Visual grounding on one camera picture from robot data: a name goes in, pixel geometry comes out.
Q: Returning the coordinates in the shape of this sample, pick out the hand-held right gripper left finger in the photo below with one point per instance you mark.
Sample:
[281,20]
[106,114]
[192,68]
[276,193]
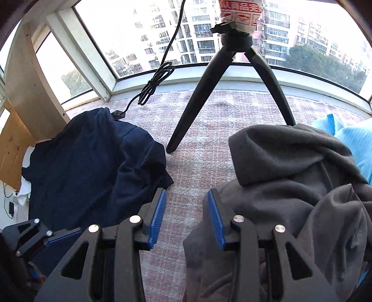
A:
[157,220]

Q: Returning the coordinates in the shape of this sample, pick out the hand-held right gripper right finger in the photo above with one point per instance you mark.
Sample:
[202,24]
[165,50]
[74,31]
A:
[216,220]

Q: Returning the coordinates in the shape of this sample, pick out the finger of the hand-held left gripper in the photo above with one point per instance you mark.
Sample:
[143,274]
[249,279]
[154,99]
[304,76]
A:
[37,232]
[32,251]

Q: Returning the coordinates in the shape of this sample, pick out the navy blue t-shirt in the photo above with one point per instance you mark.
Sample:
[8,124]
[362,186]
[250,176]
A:
[87,162]

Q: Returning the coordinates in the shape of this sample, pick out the dark grey printed hoodie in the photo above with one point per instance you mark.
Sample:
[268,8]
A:
[290,174]

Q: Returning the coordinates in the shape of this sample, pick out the white cloth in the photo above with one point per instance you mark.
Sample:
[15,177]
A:
[25,197]

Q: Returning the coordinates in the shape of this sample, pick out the brown wooden board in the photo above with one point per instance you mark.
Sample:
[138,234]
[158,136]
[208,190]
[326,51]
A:
[14,151]

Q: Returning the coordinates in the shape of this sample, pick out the black tripod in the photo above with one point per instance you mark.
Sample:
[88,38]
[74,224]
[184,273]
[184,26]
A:
[191,110]

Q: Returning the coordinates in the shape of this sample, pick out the pale wooden cabinet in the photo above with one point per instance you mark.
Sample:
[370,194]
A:
[32,95]

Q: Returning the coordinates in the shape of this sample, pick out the light blue striped garment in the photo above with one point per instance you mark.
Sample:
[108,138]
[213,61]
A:
[354,142]

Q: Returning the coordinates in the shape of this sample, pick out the white red labelled device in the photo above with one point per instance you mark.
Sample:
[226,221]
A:
[241,14]

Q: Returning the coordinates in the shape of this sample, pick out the black wall charger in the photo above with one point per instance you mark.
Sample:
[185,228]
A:
[11,209]

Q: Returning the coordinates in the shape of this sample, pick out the white window frame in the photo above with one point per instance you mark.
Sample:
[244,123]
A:
[85,52]

